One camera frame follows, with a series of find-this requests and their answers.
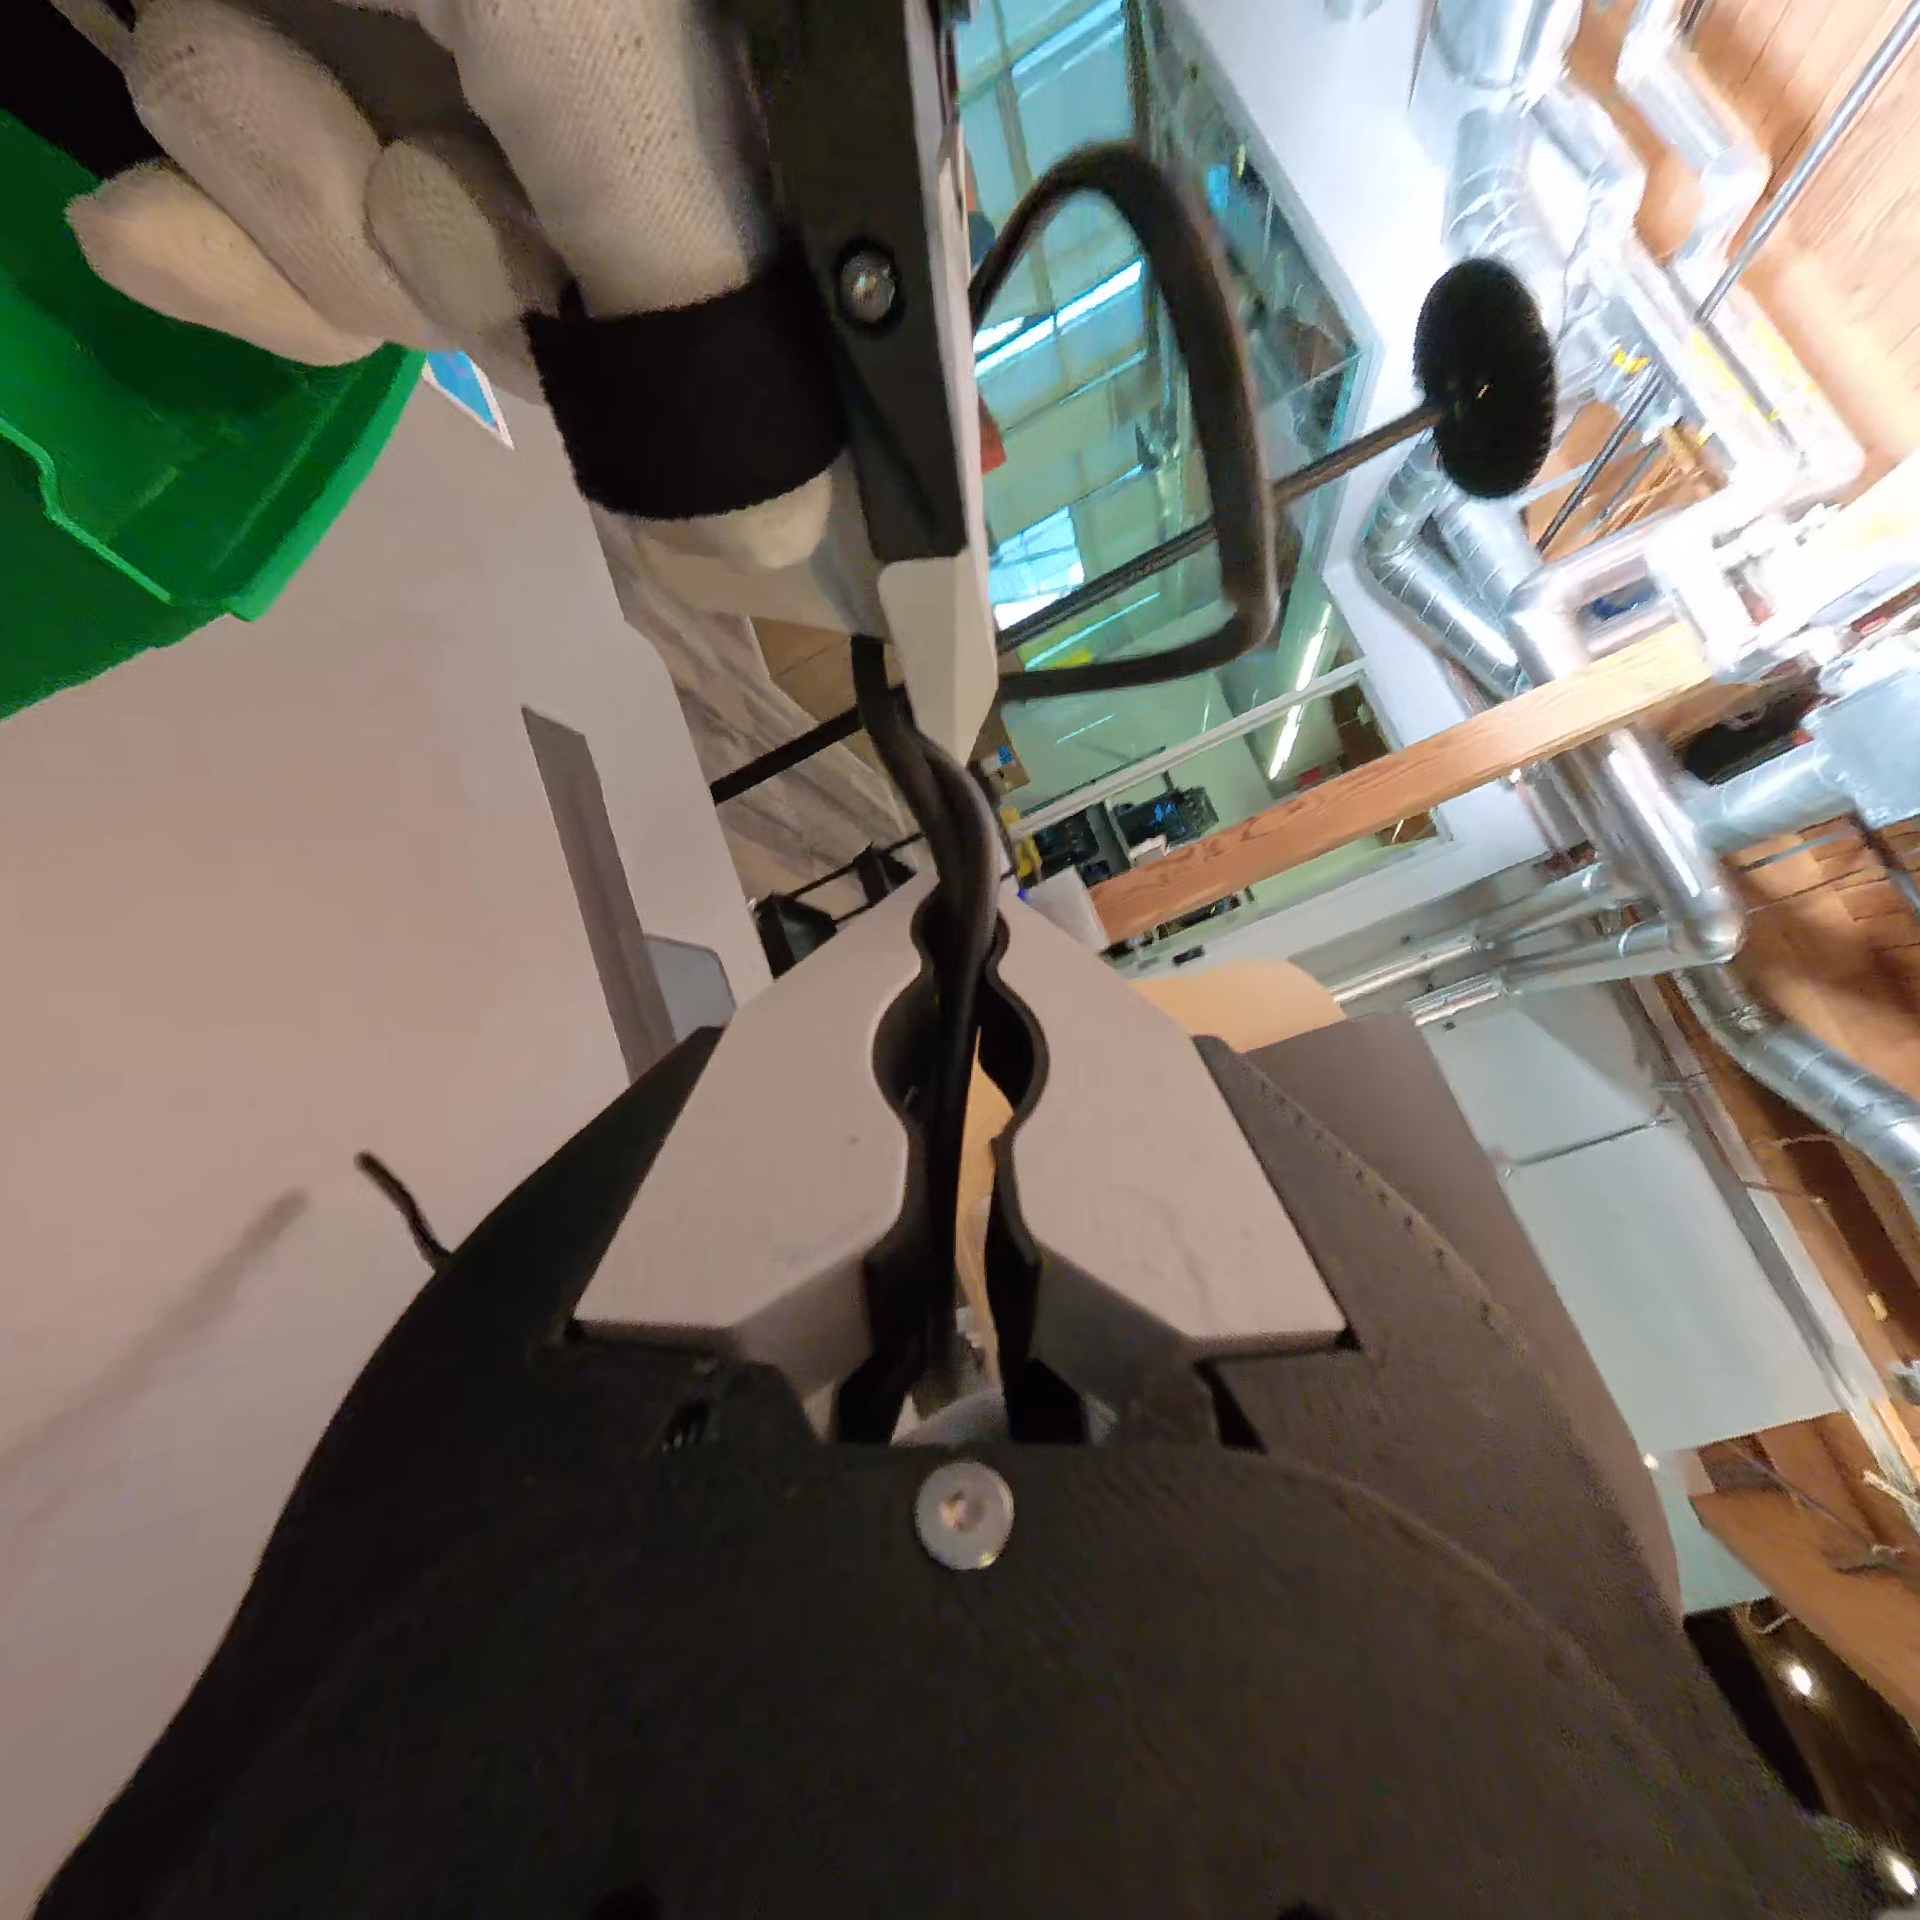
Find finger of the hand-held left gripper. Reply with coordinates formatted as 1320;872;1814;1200
874;549;1008;770

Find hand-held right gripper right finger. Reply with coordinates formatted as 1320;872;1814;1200
978;896;1346;1449

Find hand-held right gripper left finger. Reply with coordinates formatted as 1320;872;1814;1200
570;883;963;1449

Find black rubber cord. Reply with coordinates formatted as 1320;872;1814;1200
358;143;1288;1420

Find green plastic bin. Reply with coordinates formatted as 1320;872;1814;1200
0;113;430;723

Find person's left hand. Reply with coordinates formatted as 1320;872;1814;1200
59;0;790;407

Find printed paper sheet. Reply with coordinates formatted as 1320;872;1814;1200
423;351;514;452

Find silver insulated pipes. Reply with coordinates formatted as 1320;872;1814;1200
1359;0;1920;1203

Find black pole with disc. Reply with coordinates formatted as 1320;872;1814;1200
705;258;1562;805

